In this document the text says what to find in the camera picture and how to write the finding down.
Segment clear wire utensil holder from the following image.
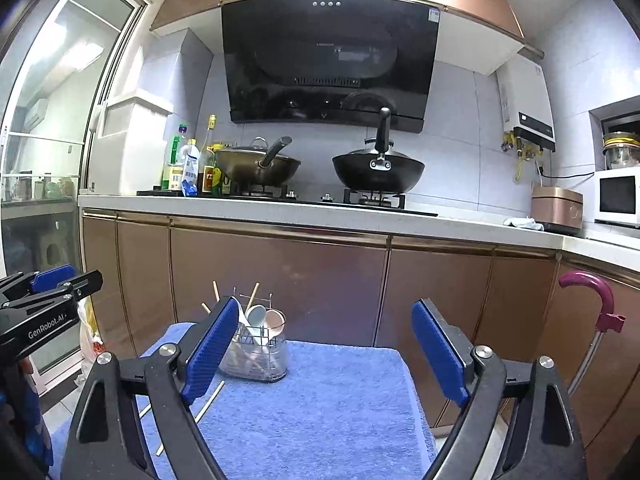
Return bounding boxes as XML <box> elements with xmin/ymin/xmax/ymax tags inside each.
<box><xmin>217</xmin><ymin>287</ymin><xmax>290</xmax><ymax>384</ymax></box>

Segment white storage container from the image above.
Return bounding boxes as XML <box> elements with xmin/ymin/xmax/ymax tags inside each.
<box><xmin>89</xmin><ymin>88</ymin><xmax>174</xmax><ymax>196</ymax></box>

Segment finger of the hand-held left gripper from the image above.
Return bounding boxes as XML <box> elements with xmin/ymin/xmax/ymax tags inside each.
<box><xmin>0</xmin><ymin>265</ymin><xmax>77</xmax><ymax>297</ymax></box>
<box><xmin>0</xmin><ymin>270</ymin><xmax>104</xmax><ymax>317</ymax></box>

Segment white microwave oven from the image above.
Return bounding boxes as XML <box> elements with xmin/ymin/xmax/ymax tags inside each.
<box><xmin>593</xmin><ymin>167</ymin><xmax>640</xmax><ymax>229</ymax></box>

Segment rose gold rice cooker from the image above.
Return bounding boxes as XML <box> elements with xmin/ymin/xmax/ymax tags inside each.
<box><xmin>531</xmin><ymin>185</ymin><xmax>585</xmax><ymax>235</ymax></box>

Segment beige pink spoon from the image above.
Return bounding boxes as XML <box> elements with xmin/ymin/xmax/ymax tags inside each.
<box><xmin>263</xmin><ymin>309</ymin><xmax>286</xmax><ymax>347</ymax></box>

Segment white air conditioner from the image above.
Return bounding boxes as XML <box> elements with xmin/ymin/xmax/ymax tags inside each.
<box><xmin>23</xmin><ymin>98</ymin><xmax>50</xmax><ymax>129</ymax></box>

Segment black gas stove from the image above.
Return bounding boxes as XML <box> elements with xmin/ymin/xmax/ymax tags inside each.
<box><xmin>227</xmin><ymin>185</ymin><xmax>439</xmax><ymax>219</ymax></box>

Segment black wok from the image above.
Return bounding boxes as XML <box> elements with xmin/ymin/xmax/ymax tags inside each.
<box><xmin>332</xmin><ymin>107</ymin><xmax>426</xmax><ymax>195</ymax></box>

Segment large cooking oil bottle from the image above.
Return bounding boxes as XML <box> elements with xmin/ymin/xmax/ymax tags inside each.
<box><xmin>161</xmin><ymin>122</ymin><xmax>190</xmax><ymax>192</ymax></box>

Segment glass wok lid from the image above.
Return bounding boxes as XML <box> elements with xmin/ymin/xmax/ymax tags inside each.
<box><xmin>216</xmin><ymin>136</ymin><xmax>274</xmax><ymax>155</ymax></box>

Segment glass jar with gold lid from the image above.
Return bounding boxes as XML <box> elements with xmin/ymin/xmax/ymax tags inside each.
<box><xmin>601</xmin><ymin>131</ymin><xmax>640</xmax><ymax>171</ymax></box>

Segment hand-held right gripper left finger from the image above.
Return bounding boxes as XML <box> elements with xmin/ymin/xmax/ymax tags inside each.
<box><xmin>60</xmin><ymin>296</ymin><xmax>241</xmax><ymax>480</ymax></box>

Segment plastic stool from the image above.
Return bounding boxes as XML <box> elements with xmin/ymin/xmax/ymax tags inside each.
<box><xmin>40</xmin><ymin>240</ymin><xmax>71</xmax><ymax>272</ymax></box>

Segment black range hood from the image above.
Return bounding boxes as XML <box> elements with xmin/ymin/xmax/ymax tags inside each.
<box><xmin>221</xmin><ymin>0</ymin><xmax>442</xmax><ymax>135</ymax></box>

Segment black power cable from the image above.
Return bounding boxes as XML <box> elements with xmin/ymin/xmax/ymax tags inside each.
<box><xmin>537</xmin><ymin>160</ymin><xmax>597</xmax><ymax>180</ymax></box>

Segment blue towel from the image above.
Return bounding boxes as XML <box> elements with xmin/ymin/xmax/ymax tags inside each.
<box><xmin>50</xmin><ymin>322</ymin><xmax>439</xmax><ymax>480</ymax></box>

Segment sliding glass door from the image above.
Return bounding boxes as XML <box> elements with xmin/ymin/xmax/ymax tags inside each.
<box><xmin>0</xmin><ymin>0</ymin><xmax>151</xmax><ymax>377</ymax></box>

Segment light blue spoon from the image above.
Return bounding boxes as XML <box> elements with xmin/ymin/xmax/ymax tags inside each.
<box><xmin>245</xmin><ymin>304</ymin><xmax>266</xmax><ymax>346</ymax></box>

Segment white water heater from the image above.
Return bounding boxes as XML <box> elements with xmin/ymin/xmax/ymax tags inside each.
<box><xmin>496</xmin><ymin>54</ymin><xmax>557</xmax><ymax>152</ymax></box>

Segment yellow capped sauce bottle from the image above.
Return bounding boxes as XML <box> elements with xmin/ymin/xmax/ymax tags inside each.
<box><xmin>199</xmin><ymin>114</ymin><xmax>217</xmax><ymax>195</ymax></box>

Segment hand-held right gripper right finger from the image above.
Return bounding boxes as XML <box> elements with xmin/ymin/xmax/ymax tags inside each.
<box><xmin>411</xmin><ymin>298</ymin><xmax>588</xmax><ymax>480</ymax></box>

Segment green bottle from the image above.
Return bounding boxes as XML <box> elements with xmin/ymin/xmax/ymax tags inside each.
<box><xmin>212</xmin><ymin>145</ymin><xmax>232</xmax><ymax>196</ymax></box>

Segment bronze wok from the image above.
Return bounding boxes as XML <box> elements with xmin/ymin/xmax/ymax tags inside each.
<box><xmin>214</xmin><ymin>136</ymin><xmax>302</xmax><ymax>187</ymax></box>

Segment white cloth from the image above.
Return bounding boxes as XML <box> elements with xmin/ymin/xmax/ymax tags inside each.
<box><xmin>502</xmin><ymin>216</ymin><xmax>545</xmax><ymax>233</ymax></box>

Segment white plastic bag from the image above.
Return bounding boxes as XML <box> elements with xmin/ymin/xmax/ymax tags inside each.
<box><xmin>77</xmin><ymin>300</ymin><xmax>109</xmax><ymax>362</ymax></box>

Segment blue and white packet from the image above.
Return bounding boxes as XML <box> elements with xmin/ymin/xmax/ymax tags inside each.
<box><xmin>181</xmin><ymin>138</ymin><xmax>202</xmax><ymax>197</ymax></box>

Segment brown base cabinets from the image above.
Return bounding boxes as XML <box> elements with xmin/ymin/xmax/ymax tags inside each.
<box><xmin>80</xmin><ymin>209</ymin><xmax>640</xmax><ymax>480</ymax></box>

